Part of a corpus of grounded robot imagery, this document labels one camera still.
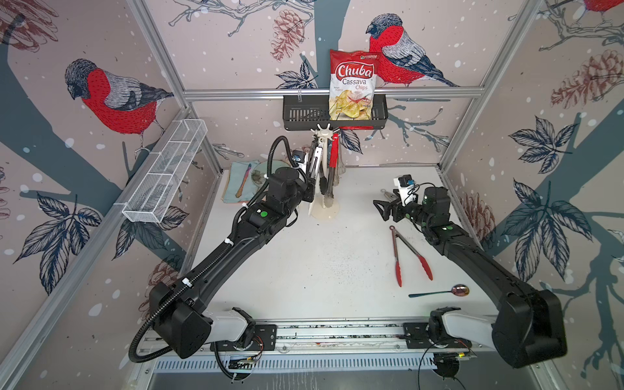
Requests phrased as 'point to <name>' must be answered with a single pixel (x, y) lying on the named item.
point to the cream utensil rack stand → (324, 208)
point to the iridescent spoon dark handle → (459, 290)
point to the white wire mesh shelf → (149, 199)
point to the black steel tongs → (322, 180)
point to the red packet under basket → (356, 127)
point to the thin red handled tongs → (334, 145)
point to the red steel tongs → (398, 270)
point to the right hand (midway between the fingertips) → (385, 193)
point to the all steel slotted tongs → (341, 165)
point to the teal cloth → (235, 177)
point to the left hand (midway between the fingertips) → (313, 169)
